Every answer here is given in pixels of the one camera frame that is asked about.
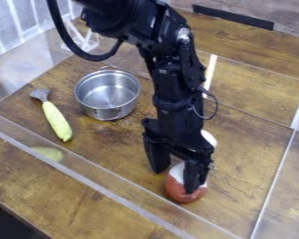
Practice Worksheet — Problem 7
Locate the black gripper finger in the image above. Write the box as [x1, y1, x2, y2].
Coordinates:
[182, 160, 213, 194]
[142, 136, 170, 174]

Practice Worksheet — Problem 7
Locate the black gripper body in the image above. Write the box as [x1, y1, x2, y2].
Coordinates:
[141, 99, 215, 162]

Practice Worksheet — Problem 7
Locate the red and white toy mushroom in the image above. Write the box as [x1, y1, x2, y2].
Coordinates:
[162, 129, 219, 204]

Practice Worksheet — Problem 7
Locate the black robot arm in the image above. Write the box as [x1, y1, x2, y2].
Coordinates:
[75, 0, 215, 193]

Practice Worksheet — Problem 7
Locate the silver metal pot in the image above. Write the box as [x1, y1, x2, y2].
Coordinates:
[74, 66, 140, 120]

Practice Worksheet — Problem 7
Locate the yellow toy corn cob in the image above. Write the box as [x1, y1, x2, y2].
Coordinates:
[29, 89, 71, 142]

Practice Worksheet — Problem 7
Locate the clear acrylic right barrier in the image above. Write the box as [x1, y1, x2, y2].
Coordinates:
[251, 106, 299, 239]

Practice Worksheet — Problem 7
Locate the clear acrylic barrier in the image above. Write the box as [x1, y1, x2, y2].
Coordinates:
[0, 116, 240, 239]
[251, 106, 299, 239]

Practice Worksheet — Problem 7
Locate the clear acrylic front barrier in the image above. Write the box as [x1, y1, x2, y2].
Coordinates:
[0, 116, 240, 239]

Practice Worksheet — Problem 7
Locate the black strip on table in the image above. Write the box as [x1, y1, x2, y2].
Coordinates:
[192, 5, 273, 31]

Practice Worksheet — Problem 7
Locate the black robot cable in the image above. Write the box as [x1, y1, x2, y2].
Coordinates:
[46, 0, 124, 63]

